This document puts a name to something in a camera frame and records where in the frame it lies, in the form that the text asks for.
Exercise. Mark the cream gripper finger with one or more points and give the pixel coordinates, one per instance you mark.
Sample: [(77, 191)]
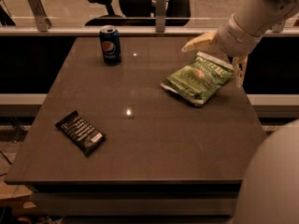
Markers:
[(204, 42), (240, 66)]

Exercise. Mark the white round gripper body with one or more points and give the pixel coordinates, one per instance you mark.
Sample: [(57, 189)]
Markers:
[(234, 40)]

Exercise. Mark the green jalapeno chip bag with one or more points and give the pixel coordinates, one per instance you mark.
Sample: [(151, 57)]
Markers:
[(199, 80)]

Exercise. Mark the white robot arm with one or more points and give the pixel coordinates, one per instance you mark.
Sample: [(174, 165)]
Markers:
[(269, 191)]

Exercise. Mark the black rxbar chocolate bar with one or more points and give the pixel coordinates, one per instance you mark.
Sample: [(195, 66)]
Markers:
[(85, 136)]

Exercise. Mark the black office chair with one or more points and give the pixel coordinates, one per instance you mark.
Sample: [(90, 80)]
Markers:
[(142, 13)]

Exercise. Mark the blue pepsi can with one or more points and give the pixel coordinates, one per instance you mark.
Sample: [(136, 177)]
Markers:
[(110, 45)]

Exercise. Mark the grey table base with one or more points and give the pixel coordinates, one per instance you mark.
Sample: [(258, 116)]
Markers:
[(141, 201)]

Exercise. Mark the right metal rail bracket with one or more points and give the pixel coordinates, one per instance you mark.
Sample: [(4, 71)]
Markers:
[(279, 27)]

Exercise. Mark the metal rail bracket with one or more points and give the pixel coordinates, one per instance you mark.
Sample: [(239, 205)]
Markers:
[(279, 27), (43, 23), (160, 16)]

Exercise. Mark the middle metal rail bracket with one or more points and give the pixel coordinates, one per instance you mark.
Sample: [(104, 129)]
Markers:
[(160, 16)]

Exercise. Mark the left metal rail bracket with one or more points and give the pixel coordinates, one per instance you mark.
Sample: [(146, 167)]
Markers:
[(43, 23)]

